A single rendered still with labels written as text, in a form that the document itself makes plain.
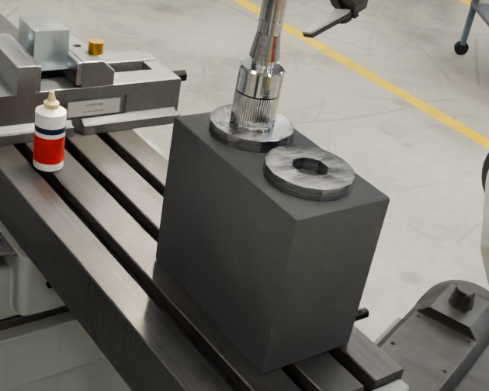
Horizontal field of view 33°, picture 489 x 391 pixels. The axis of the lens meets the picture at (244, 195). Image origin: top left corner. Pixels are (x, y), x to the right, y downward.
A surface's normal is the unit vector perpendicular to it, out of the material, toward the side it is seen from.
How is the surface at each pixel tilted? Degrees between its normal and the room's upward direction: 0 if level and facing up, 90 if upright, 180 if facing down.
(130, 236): 0
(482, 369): 0
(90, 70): 90
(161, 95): 90
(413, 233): 0
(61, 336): 90
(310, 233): 90
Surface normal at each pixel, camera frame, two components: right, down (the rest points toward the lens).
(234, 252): -0.81, 0.17
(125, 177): 0.16, -0.86
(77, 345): 0.58, 0.49
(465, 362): 0.69, -0.31
